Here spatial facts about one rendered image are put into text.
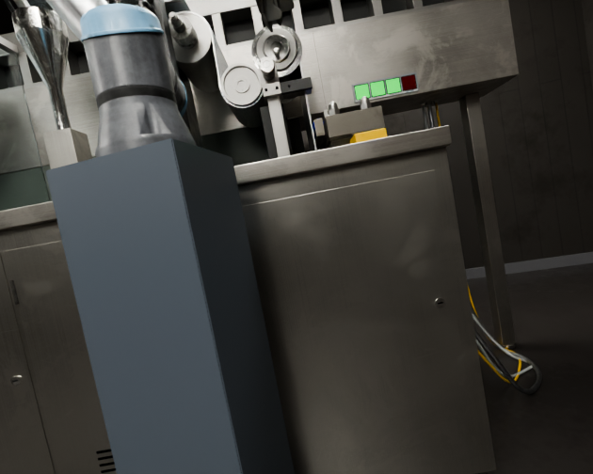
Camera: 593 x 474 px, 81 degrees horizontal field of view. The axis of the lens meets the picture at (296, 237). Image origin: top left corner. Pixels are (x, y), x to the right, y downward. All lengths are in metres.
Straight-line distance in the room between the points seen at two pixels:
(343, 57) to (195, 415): 1.29
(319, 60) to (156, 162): 1.08
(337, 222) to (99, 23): 0.54
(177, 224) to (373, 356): 0.56
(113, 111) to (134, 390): 0.40
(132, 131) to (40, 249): 0.49
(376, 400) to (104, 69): 0.82
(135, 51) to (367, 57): 1.05
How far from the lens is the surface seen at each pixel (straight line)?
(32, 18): 1.46
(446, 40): 1.61
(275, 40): 1.13
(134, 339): 0.55
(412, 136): 0.80
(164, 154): 0.48
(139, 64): 0.60
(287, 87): 1.07
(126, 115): 0.57
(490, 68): 1.64
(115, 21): 0.63
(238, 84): 1.11
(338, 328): 0.82
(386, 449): 0.97
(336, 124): 1.03
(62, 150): 1.33
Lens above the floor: 0.78
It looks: 4 degrees down
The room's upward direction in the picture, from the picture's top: 11 degrees counter-clockwise
